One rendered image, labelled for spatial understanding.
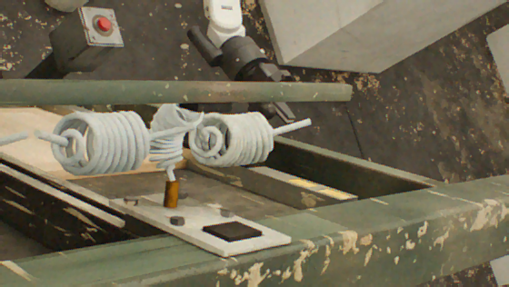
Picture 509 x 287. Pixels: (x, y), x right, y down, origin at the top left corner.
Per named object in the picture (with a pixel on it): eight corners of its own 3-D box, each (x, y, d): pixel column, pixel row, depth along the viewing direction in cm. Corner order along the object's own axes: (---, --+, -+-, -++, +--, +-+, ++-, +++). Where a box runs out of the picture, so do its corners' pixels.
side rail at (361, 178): (130, 133, 216) (134, 94, 214) (494, 255, 144) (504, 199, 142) (113, 134, 212) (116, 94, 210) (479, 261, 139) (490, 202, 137)
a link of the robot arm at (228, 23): (235, 58, 166) (230, 16, 174) (244, 27, 159) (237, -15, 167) (205, 55, 164) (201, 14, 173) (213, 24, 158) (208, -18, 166)
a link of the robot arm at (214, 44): (253, 76, 168) (225, 42, 173) (264, 40, 160) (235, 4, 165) (208, 90, 162) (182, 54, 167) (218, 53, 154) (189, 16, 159)
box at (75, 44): (81, 37, 230) (114, 8, 218) (91, 74, 228) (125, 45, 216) (45, 35, 221) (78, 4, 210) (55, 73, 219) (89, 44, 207)
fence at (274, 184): (54, 114, 197) (55, 99, 196) (354, 218, 134) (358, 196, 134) (36, 114, 193) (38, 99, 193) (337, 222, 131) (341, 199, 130)
